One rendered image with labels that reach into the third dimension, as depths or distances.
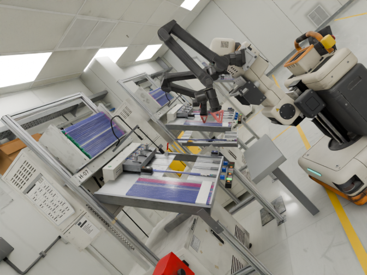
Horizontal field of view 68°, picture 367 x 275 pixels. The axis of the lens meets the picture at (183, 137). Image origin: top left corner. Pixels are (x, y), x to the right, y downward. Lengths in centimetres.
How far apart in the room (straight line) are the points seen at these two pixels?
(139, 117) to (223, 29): 673
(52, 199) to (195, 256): 96
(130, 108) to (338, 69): 207
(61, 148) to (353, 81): 180
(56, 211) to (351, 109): 192
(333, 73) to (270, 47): 759
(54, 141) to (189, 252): 108
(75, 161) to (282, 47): 822
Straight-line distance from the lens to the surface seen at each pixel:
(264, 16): 936
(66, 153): 187
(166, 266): 129
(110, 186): 182
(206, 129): 287
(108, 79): 529
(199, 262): 179
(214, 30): 942
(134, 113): 307
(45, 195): 197
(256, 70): 185
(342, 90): 184
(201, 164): 202
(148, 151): 213
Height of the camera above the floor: 121
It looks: 5 degrees down
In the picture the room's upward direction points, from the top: 45 degrees counter-clockwise
